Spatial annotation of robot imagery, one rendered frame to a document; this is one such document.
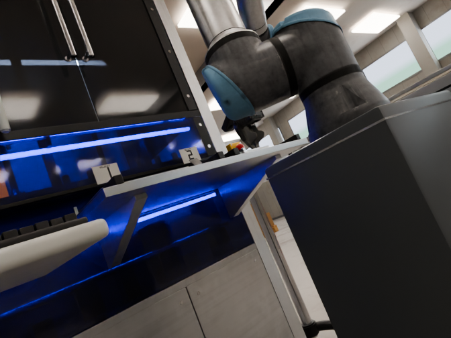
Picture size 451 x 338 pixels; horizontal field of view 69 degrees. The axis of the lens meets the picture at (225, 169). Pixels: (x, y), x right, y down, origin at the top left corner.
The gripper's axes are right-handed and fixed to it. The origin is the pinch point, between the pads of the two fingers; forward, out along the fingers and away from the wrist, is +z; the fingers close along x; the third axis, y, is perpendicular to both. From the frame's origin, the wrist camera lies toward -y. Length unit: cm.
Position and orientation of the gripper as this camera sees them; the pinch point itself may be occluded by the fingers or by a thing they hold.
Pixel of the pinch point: (254, 149)
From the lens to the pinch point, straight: 114.7
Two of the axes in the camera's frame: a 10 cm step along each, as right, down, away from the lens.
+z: 3.8, 9.2, -1.4
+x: 7.3, -2.0, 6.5
